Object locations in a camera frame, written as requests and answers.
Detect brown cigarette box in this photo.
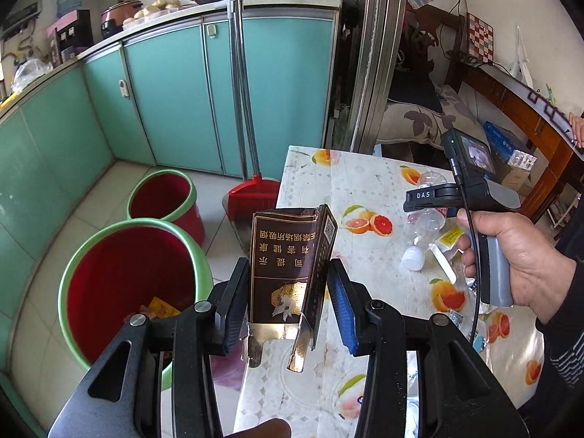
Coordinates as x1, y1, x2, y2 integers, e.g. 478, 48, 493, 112
247, 204, 338, 373

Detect teal kitchen cabinets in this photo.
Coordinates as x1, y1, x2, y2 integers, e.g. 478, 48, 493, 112
0, 6, 342, 438

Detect person's right hand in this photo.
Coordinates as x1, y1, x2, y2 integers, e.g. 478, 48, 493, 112
457, 210, 576, 324

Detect person's left hand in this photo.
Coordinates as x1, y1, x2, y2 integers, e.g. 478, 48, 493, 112
228, 418, 291, 438

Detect blue box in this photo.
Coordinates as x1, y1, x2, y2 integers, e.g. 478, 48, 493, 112
483, 121, 537, 171

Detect yellow medicine box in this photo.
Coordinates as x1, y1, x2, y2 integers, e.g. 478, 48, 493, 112
435, 226, 464, 252

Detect purple plastic stool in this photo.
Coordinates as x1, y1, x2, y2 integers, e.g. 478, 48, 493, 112
210, 340, 246, 392

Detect yellow wrapper in bucket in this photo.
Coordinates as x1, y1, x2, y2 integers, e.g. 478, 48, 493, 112
145, 297, 180, 320

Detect white bottle cap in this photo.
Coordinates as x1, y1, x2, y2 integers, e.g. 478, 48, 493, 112
401, 245, 424, 272

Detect fruit-pattern tablecloth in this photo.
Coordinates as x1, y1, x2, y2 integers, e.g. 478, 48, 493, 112
235, 146, 543, 437

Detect floral cushion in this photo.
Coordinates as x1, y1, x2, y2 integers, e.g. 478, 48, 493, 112
376, 85, 488, 149

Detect bystander hand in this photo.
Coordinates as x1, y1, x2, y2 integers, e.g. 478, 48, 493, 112
568, 112, 584, 148

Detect large red green-rimmed bucket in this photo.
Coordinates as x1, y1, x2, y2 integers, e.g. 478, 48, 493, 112
57, 218, 213, 370

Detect checkered board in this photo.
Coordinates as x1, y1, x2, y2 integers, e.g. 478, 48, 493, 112
467, 13, 494, 64

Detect small red green-rimmed bucket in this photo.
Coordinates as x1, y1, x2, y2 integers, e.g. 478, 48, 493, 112
126, 169, 205, 246

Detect white plastic bag on counter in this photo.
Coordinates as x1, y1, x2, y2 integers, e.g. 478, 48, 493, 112
11, 57, 53, 93

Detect steamed buns plate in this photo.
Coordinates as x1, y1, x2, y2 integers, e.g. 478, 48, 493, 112
123, 0, 181, 30

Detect pink and black water dispenser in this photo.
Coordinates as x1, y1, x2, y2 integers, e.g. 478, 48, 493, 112
46, 9, 94, 67

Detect pink rice cooker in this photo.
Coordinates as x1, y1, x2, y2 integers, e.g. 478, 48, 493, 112
100, 0, 143, 39

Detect water heater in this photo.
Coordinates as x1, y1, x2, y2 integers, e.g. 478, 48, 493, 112
1, 0, 42, 41

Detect wooden bed frame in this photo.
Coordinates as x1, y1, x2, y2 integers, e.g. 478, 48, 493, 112
410, 4, 584, 224

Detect red broom with metal handle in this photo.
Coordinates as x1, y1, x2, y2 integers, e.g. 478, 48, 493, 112
227, 0, 279, 222

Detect metal door frame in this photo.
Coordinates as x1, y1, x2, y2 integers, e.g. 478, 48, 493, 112
342, 0, 406, 154

